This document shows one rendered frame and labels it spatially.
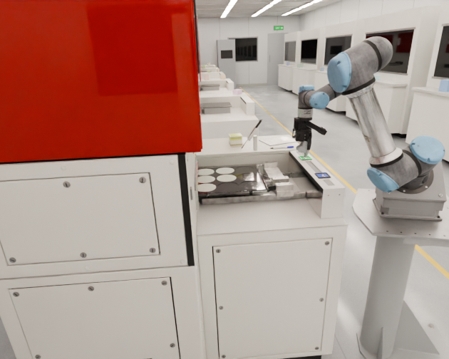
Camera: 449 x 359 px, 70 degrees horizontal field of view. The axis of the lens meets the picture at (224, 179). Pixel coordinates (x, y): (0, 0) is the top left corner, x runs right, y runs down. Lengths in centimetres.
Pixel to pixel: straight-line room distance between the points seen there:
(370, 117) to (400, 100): 496
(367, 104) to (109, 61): 83
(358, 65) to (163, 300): 104
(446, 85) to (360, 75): 400
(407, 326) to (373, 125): 114
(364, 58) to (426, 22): 497
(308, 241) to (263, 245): 19
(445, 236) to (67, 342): 147
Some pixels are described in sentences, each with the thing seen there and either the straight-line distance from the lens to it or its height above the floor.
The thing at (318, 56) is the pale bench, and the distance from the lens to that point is 1009.
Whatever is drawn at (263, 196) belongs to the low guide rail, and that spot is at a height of 84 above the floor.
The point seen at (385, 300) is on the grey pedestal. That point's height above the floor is 38.
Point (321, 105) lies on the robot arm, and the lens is 154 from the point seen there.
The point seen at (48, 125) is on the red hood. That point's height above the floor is 133.
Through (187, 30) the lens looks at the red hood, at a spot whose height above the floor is 155.
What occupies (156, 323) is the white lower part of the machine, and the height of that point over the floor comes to 58.
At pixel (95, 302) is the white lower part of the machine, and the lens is 130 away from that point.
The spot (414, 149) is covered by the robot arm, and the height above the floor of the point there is 115.
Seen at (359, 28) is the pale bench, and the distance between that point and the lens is 808.
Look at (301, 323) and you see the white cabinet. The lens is 169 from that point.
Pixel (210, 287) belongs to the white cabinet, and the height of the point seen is 55.
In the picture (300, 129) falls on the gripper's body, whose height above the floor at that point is 112.
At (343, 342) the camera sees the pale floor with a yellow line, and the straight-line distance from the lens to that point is 208.
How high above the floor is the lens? 150
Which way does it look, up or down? 22 degrees down
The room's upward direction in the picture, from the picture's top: 2 degrees counter-clockwise
